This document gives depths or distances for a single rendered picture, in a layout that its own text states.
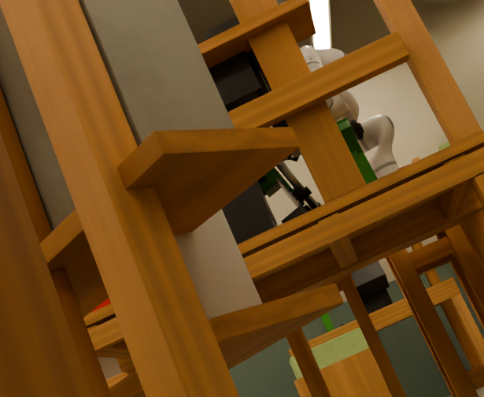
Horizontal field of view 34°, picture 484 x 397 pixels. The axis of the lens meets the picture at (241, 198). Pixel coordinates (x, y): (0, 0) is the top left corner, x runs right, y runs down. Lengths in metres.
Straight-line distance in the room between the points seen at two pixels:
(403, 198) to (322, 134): 0.32
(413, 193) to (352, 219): 0.20
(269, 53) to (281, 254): 0.67
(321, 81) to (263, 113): 0.21
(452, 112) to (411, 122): 6.34
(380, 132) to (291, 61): 0.94
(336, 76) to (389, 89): 6.47
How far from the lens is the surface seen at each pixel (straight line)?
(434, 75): 2.58
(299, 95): 2.53
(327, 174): 2.49
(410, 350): 8.37
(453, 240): 3.28
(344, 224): 2.46
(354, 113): 3.42
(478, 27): 9.39
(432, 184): 2.48
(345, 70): 2.54
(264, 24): 2.65
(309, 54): 3.14
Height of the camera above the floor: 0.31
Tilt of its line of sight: 16 degrees up
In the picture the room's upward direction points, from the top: 24 degrees counter-clockwise
